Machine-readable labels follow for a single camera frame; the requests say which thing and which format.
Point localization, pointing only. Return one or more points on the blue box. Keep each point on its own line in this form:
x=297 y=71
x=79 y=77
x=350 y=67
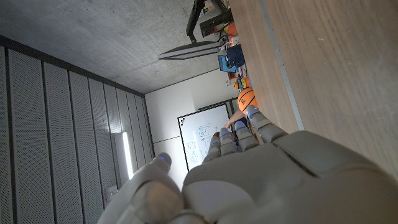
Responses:
x=224 y=63

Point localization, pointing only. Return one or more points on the black equipment case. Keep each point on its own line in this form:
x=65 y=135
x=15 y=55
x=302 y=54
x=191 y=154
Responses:
x=216 y=21

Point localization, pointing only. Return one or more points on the orange box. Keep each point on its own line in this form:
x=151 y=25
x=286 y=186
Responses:
x=232 y=30

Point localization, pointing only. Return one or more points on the person in dark shirt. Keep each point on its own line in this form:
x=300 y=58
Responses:
x=236 y=117

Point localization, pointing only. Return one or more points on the dark blue bag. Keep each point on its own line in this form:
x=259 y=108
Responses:
x=235 y=56

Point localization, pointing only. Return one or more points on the white whiteboard with black frame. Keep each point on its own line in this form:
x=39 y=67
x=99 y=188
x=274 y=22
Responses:
x=203 y=133

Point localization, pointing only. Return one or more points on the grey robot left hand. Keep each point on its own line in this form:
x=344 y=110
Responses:
x=280 y=180

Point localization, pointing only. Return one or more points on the orange basketball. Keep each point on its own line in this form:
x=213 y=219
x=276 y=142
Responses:
x=247 y=100

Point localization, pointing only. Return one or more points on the black monitor on arm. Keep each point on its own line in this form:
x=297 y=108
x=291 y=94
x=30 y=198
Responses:
x=191 y=46

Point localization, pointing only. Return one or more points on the white wall socket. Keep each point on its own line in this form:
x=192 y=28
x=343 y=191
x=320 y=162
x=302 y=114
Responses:
x=112 y=192

